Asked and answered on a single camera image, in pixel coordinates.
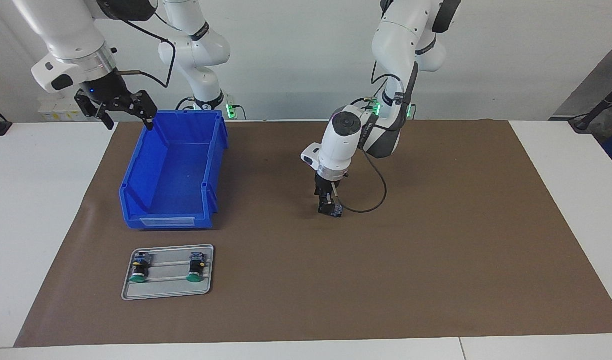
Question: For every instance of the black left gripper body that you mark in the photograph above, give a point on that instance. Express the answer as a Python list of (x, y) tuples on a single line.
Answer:
[(328, 187)]

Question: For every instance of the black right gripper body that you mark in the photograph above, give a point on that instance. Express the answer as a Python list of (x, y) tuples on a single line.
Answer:
[(106, 90)]

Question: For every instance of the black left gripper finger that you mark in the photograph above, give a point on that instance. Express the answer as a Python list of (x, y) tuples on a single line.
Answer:
[(334, 201), (324, 205)]

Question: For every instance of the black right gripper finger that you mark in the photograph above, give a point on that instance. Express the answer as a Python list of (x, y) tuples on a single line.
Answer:
[(93, 109), (141, 104)]

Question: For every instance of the green push button switch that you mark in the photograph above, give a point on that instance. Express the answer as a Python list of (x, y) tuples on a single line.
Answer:
[(139, 267), (196, 267), (338, 213)]

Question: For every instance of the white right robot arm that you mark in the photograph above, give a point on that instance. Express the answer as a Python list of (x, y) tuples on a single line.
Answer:
[(66, 35)]

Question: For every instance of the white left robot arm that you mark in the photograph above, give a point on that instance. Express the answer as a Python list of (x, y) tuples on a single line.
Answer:
[(335, 145)]

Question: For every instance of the blue plastic storage bin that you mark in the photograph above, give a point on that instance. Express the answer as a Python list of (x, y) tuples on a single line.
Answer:
[(176, 170)]

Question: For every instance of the brown table mat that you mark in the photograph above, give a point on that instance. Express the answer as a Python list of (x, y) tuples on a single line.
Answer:
[(360, 280)]

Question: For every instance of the grey metal tray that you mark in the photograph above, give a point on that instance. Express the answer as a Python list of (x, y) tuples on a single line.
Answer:
[(168, 292)]

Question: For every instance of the black tripod leg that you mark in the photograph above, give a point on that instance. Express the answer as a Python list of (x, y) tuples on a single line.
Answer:
[(593, 112)]

